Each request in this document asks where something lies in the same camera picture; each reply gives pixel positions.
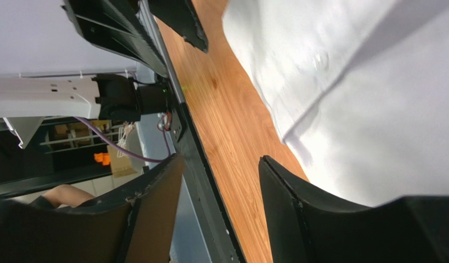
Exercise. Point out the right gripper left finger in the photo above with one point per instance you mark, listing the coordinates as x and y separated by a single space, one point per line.
132 223

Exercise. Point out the person's bare knee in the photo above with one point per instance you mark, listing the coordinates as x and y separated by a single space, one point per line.
67 195

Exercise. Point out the white long sleeve shirt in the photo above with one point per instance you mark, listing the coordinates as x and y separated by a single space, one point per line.
358 90

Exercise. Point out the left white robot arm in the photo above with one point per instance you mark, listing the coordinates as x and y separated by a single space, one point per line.
89 59

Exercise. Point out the cardboard boxes in background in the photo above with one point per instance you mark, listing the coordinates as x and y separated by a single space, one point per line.
73 145

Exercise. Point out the aluminium frame rail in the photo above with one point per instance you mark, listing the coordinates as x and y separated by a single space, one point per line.
188 242

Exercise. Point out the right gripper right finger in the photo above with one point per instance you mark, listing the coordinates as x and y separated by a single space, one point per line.
308 224

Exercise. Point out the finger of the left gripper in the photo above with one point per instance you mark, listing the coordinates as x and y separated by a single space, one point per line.
181 16
114 27

